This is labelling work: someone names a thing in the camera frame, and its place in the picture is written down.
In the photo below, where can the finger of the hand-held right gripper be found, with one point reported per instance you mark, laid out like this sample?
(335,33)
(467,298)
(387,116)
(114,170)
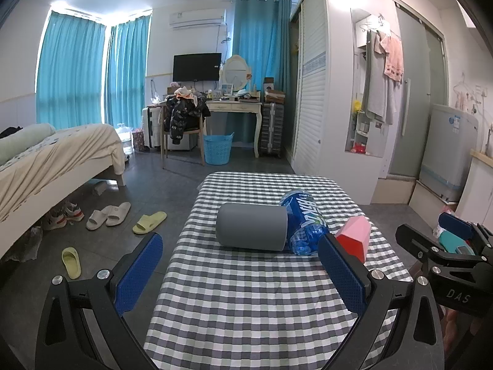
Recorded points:
(455,225)
(418,241)

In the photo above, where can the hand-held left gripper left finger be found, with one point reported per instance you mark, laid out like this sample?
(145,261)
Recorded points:
(138,273)

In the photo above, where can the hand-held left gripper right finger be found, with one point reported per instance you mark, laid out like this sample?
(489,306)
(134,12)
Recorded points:
(341,273)

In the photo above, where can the grey cup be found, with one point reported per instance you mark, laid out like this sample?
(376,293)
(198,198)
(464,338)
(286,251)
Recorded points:
(250,226)

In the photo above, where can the pink faceted cup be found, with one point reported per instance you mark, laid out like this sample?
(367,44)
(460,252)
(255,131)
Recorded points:
(356,235)

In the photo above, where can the person's right hand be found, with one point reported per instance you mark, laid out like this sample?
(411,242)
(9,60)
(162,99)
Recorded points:
(454,327)

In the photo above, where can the teal packet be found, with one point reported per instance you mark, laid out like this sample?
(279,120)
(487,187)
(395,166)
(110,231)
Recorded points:
(454,242)

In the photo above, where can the white side counter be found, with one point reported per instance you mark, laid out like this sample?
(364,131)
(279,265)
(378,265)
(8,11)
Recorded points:
(477,185)

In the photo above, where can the yellow-green slipper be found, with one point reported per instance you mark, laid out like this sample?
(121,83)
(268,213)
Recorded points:
(149,222)
(72,263)

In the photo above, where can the white slipper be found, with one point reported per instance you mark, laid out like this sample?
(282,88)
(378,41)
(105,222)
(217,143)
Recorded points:
(98,217)
(118,214)

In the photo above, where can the blue water bottle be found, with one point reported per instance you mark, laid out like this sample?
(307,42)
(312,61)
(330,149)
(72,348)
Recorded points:
(304,221)

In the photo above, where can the white washing machine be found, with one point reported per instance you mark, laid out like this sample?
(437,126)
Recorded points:
(446,150)

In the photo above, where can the white sneakers pair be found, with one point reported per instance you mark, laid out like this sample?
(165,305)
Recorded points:
(63,216)

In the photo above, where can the grey checkered tablecloth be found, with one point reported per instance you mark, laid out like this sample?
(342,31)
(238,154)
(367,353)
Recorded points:
(246,308)

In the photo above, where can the white bed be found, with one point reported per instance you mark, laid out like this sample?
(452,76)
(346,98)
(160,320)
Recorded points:
(57,169)

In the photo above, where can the patterned gift bag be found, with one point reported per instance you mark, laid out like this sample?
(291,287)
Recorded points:
(138,140)

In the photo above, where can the clear water jug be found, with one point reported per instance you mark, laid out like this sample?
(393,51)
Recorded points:
(125,140)

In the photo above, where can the frosted glass sliding door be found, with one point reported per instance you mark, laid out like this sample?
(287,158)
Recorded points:
(414,96)

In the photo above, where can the beige bedsheet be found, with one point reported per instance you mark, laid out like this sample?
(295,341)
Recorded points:
(50,162)

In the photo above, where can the white suitcase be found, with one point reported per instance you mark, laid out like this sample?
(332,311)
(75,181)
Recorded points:
(151,127)

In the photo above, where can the blue laundry basket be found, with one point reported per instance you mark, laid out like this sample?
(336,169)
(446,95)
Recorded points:
(218,149)

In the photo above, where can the wooden chair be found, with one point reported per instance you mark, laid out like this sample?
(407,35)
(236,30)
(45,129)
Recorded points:
(200,138)

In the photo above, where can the dark suitcase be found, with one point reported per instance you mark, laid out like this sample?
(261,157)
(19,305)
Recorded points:
(271,129)

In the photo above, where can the grey towel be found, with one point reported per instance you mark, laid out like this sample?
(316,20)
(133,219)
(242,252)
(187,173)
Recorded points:
(375,84)

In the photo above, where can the black jacket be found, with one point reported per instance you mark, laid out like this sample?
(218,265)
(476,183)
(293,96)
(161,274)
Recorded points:
(181,117)

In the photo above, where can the green rolled blanket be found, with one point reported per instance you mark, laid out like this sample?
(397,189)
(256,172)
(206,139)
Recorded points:
(23,142)

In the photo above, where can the pink towel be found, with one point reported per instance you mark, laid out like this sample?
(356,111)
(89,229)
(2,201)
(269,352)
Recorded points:
(394,59)

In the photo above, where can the white wardrobe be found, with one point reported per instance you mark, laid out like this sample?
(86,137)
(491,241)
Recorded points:
(312,96)

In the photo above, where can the brown cardboard box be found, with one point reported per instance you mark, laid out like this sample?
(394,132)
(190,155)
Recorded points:
(275,96)

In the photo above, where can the dark cloth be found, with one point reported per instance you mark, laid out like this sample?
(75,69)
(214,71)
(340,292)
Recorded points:
(10,131)

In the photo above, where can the cream dressing table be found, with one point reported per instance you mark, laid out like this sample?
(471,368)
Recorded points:
(235,107)

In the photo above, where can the teal curtain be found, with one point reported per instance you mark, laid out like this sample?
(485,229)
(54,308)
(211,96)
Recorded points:
(265,46)
(125,73)
(69,73)

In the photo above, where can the black television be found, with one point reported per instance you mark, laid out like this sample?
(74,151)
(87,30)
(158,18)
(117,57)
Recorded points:
(197,67)

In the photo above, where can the white oval mirror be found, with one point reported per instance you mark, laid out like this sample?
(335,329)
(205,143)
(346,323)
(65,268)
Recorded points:
(235,71)

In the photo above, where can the white air conditioner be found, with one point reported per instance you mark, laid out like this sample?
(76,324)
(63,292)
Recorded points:
(197,18)

